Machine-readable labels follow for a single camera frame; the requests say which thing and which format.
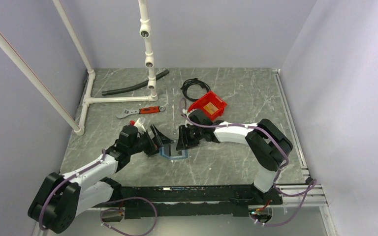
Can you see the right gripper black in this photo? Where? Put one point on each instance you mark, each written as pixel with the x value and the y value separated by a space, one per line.
pixel 183 142

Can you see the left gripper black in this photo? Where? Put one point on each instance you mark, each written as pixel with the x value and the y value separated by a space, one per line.
pixel 155 143

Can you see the blue card holder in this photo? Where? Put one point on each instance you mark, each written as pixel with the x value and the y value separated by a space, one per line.
pixel 169 152

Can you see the red plastic bin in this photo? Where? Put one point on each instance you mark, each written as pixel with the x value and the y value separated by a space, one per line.
pixel 211 104

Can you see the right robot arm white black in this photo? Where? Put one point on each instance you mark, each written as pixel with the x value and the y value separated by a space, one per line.
pixel 268 144

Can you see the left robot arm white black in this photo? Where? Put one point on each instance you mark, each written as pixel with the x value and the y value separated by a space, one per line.
pixel 62 197

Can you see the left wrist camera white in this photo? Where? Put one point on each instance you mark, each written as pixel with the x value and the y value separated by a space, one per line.
pixel 139 124

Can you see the red handled adjustable wrench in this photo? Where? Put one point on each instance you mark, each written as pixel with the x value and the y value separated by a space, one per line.
pixel 147 110

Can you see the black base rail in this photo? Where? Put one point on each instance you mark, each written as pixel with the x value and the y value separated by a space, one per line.
pixel 235 200

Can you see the white PVC pipe frame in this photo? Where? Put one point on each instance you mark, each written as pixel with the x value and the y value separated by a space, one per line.
pixel 79 128

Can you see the aluminium rail right side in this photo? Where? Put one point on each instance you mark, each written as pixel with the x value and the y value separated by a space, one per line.
pixel 311 200

